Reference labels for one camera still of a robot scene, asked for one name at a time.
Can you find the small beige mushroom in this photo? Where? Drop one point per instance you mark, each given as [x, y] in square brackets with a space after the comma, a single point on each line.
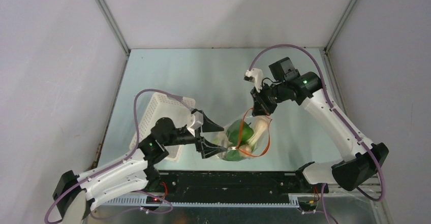
[245, 150]

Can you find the clear zip top bag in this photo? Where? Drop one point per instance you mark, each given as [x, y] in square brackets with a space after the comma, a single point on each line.
[242, 138]

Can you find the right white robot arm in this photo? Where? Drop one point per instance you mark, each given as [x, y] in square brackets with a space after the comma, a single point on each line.
[361, 158]

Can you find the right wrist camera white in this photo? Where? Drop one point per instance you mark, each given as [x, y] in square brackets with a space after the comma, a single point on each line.
[255, 76]

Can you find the green bok choy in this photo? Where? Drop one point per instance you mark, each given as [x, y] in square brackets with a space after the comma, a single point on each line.
[249, 138]

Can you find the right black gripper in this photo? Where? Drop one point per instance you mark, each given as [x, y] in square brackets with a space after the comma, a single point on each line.
[261, 102]

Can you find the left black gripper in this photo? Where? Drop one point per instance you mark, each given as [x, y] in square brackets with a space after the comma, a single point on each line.
[207, 149]

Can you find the white perforated plastic basket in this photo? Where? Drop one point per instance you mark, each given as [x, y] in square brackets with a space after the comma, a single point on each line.
[162, 115]

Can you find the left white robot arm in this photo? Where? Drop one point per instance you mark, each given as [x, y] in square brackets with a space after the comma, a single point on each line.
[77, 195]

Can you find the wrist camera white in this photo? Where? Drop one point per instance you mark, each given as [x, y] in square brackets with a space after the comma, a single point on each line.
[255, 76]
[194, 122]

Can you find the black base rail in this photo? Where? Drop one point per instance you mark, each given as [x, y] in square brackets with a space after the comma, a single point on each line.
[229, 187]

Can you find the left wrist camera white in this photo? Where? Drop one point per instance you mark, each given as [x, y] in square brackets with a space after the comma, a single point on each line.
[194, 122]

